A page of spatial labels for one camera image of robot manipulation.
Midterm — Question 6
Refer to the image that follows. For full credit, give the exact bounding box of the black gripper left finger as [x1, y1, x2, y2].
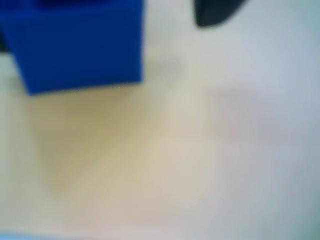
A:
[0, 31, 7, 55]

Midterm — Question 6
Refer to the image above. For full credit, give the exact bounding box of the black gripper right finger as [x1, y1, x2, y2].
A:
[193, 0, 248, 28]

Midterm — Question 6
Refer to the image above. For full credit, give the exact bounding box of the medium blue cube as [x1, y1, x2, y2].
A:
[0, 0, 145, 97]

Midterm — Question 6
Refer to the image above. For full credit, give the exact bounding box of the pale orange paper square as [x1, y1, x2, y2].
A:
[22, 79, 216, 226]

